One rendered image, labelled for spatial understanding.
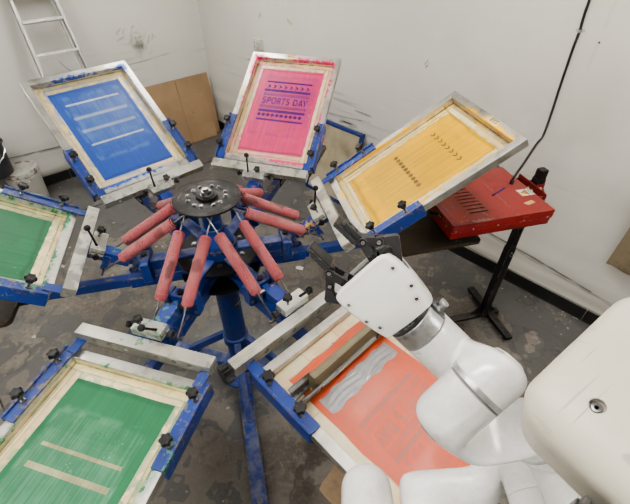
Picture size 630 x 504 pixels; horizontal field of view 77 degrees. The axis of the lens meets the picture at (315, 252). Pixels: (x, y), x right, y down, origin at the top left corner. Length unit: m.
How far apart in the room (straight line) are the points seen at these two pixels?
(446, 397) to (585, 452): 0.21
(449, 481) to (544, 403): 0.53
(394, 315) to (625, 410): 0.29
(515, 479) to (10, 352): 3.13
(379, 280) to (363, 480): 0.45
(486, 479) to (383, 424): 0.63
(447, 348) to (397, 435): 0.90
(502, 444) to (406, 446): 0.82
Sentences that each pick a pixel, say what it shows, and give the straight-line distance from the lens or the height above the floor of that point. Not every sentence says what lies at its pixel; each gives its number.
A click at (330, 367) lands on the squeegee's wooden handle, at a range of 1.44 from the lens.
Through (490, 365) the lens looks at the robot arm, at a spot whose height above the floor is 1.85.
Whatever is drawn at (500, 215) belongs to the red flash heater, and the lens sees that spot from 2.18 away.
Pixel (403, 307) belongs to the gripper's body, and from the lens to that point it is 0.55.
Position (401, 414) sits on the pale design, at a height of 0.96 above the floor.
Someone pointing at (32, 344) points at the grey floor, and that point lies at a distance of 3.40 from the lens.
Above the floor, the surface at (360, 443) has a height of 0.96.
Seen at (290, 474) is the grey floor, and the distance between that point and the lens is 2.40.
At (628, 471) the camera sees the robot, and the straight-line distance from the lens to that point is 0.36.
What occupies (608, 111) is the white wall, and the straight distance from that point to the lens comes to 2.85.
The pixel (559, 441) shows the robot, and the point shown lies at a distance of 0.37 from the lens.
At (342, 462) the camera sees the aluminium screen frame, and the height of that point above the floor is 0.99.
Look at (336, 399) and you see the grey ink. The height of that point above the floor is 0.96.
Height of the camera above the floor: 2.26
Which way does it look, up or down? 41 degrees down
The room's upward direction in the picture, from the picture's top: straight up
